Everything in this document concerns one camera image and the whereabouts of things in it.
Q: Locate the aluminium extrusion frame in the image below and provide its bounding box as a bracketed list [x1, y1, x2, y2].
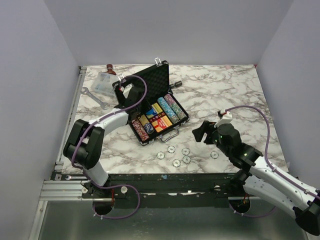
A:
[27, 66, 87, 240]

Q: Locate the silver wrench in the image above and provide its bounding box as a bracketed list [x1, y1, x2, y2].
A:
[80, 87, 109, 110]

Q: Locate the red playing card deck box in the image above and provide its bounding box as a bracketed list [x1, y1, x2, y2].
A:
[151, 116, 173, 133]

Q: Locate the clear plastic organizer box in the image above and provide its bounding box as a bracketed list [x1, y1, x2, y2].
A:
[91, 72, 120, 97]

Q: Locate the black cylindrical socket tool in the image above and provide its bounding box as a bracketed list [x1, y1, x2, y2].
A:
[169, 80, 183, 89]

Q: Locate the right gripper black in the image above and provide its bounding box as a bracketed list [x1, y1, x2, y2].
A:
[192, 119, 231, 157]

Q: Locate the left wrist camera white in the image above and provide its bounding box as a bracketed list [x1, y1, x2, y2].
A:
[120, 83, 134, 98]

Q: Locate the light blue chip stack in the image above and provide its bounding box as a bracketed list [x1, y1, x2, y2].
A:
[157, 97, 178, 119]

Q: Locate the red dice row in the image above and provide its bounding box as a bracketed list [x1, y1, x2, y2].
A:
[149, 112, 166, 123]

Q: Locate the blue playing card deck box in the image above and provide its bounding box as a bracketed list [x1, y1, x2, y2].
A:
[145, 103, 163, 119]

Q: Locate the black poker set case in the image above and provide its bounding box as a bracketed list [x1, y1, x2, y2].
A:
[112, 58, 189, 146]

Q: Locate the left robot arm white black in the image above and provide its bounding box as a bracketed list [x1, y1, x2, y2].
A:
[63, 86, 147, 198]

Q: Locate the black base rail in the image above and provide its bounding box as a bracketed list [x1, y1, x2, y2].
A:
[49, 172, 251, 210]

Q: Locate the red white chip stack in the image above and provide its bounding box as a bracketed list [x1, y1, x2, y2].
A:
[131, 119, 150, 141]

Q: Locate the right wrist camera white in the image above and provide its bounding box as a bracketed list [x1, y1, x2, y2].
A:
[217, 110, 233, 125]

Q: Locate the white blue poker chip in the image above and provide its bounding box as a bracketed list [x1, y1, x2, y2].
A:
[172, 159, 181, 168]
[210, 151, 219, 159]
[156, 151, 165, 160]
[181, 147, 190, 156]
[182, 155, 191, 164]
[167, 145, 176, 154]

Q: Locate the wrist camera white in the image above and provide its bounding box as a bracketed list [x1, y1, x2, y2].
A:
[217, 110, 233, 125]
[120, 83, 134, 98]

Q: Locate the green yellow blue chip stack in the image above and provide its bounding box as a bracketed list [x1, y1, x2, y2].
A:
[138, 114, 155, 135]

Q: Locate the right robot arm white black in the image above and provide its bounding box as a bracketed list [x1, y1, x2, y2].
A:
[192, 120, 320, 236]

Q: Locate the purple green grey chip stack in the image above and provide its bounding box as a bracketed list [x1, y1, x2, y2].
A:
[164, 94, 187, 120]

